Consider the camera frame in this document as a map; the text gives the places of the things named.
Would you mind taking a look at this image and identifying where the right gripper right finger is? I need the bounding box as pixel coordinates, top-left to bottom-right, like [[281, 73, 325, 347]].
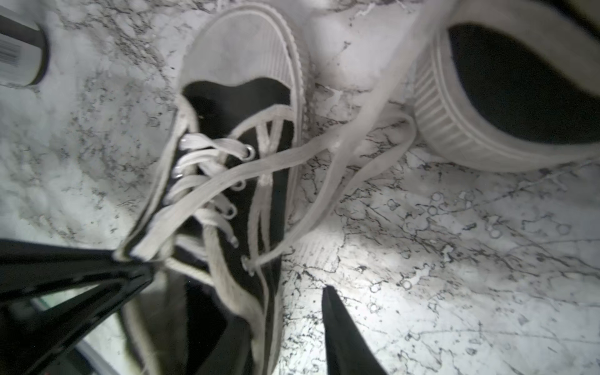
[[321, 285, 387, 375]]

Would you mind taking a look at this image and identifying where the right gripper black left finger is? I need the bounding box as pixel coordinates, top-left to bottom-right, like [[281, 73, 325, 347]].
[[1, 239, 155, 374]]

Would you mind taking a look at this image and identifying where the black canvas sneaker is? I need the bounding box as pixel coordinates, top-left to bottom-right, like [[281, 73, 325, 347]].
[[414, 1, 599, 172], [115, 2, 426, 374]]

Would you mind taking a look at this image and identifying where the small silver round tin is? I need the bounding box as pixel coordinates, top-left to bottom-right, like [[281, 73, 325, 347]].
[[1, 6, 49, 87]]

